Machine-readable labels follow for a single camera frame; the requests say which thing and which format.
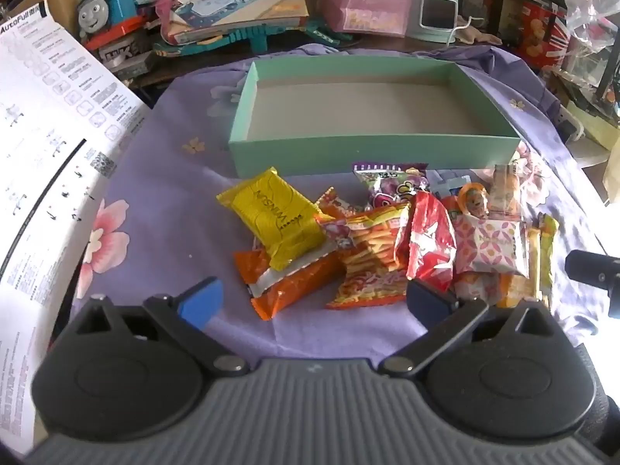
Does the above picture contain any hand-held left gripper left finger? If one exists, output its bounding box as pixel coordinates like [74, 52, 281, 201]
[72, 276, 250, 379]

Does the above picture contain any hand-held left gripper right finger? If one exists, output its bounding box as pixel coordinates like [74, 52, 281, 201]
[380, 278, 556, 379]

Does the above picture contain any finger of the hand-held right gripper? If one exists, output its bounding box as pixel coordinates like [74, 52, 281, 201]
[565, 249, 620, 297]

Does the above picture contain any green yellow snack packet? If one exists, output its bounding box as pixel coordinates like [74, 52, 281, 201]
[539, 214, 559, 300]

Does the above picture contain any yellow stick snack packet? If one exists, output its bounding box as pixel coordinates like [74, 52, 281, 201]
[527, 225, 542, 301]

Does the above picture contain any shiny red snack packet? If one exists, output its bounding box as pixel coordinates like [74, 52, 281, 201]
[406, 190, 457, 282]

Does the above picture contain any fries print snack packet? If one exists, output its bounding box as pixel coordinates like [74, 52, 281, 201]
[327, 205, 413, 310]

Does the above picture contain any pink patterned snack packet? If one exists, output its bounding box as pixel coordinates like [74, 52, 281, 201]
[454, 213, 530, 278]

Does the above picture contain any orange white striped snack packet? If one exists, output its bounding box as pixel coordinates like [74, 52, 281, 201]
[234, 247, 347, 320]

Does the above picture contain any orange jelly cup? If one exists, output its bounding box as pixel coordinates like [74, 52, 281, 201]
[458, 181, 491, 219]

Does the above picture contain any clear beige snack packet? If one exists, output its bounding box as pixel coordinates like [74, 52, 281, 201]
[488, 165, 523, 221]

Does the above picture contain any purple grape candy packet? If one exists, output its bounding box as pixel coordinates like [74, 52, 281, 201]
[352, 162, 430, 210]

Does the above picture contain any mint green cardboard box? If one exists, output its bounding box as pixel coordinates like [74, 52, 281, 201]
[227, 55, 523, 178]

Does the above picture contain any purple floral cloth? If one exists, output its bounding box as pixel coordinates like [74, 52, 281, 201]
[51, 43, 620, 366]

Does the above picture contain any red snack box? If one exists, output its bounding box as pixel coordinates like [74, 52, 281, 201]
[517, 2, 571, 69]

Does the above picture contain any grey black lettered box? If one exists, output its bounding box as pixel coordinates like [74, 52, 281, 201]
[96, 41, 157, 79]

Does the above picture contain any small beige toy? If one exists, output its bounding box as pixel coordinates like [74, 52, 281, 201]
[458, 23, 503, 47]

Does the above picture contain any teal plastic toy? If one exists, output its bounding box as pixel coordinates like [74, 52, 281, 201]
[154, 18, 342, 56]

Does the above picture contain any mint green retro appliance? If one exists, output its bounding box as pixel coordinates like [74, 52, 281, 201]
[406, 0, 474, 44]

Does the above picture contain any blue toy train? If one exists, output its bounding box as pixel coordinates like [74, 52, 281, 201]
[75, 0, 147, 40]

